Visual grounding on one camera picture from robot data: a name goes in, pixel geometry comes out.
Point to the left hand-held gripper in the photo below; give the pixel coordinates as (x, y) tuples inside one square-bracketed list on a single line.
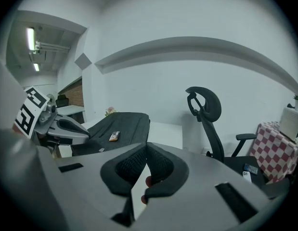
[(28, 112)]

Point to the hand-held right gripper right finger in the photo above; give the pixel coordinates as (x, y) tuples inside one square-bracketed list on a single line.
[(199, 194)]

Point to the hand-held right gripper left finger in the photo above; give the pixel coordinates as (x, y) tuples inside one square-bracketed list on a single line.
[(91, 191)]

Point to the dark grey backpack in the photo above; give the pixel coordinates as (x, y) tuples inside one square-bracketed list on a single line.
[(129, 129)]

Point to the person's right hand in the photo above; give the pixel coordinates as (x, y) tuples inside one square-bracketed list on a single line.
[(148, 181)]

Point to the black office chair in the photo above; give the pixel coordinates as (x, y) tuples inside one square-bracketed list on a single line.
[(212, 133), (62, 101)]

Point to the small potted flowers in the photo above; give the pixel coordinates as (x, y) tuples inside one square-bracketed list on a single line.
[(111, 111)]

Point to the small orange card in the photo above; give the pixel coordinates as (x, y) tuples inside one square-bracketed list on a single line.
[(115, 136)]

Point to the white smartphone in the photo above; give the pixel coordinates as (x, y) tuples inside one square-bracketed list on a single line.
[(247, 176)]

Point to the dark smartphone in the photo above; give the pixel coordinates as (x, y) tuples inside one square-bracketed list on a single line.
[(251, 168)]

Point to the ceiling tube light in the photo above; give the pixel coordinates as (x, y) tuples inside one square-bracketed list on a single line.
[(36, 67), (30, 38)]

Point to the white ceiling pipes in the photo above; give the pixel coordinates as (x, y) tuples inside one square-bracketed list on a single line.
[(52, 47)]

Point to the red white checkered tablecloth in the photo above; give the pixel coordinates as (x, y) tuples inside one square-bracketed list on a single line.
[(276, 150)]

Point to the white microwave oven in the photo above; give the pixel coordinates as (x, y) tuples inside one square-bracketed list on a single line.
[(290, 121)]

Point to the grey square wall panel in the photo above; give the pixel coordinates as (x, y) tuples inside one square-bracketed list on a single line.
[(83, 61)]

